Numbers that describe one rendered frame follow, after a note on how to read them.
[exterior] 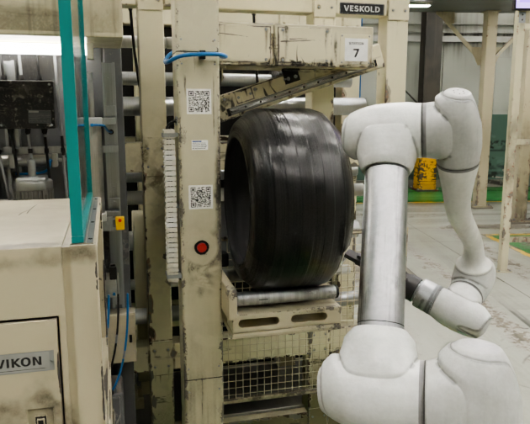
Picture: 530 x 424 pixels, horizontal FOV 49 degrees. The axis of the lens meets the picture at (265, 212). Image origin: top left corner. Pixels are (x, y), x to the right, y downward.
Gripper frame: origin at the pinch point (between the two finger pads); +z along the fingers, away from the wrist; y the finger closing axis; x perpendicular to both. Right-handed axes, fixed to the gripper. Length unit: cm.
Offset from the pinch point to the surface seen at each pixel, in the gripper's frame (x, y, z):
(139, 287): -2, 75, 90
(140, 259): 2, 63, 93
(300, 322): -14.2, 22.8, 6.9
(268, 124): 0.7, -29.8, 38.0
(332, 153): 5.5, -27.0, 17.9
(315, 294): -6.0, 16.7, 7.8
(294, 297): -11.3, 17.2, 12.1
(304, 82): 53, -19, 56
